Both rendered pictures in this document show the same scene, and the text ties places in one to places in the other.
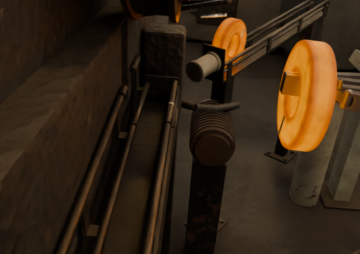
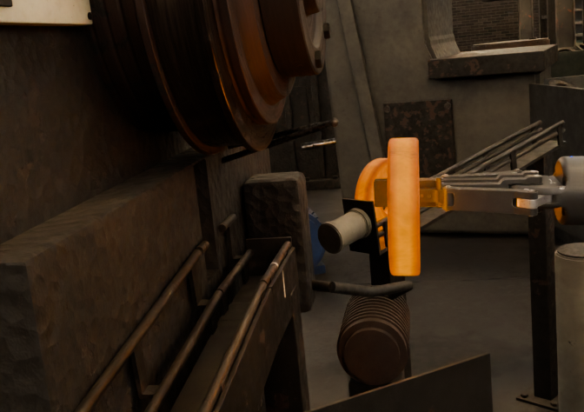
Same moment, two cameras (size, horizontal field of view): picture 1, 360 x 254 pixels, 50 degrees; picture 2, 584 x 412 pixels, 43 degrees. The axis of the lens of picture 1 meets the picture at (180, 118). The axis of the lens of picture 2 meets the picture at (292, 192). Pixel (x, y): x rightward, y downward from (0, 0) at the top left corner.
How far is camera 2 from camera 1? 0.37 m
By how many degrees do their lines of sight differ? 19
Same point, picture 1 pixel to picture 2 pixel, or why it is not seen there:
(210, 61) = (353, 221)
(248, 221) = not seen: outside the picture
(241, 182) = not seen: outside the picture
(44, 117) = (81, 226)
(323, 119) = (409, 218)
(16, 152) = (49, 243)
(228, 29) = (374, 173)
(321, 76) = (398, 169)
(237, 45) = not seen: hidden behind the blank
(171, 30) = (280, 178)
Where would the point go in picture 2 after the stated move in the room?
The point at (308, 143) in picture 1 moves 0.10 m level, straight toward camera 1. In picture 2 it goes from (404, 255) to (366, 285)
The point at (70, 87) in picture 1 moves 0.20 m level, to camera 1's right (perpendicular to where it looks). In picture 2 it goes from (113, 209) to (306, 196)
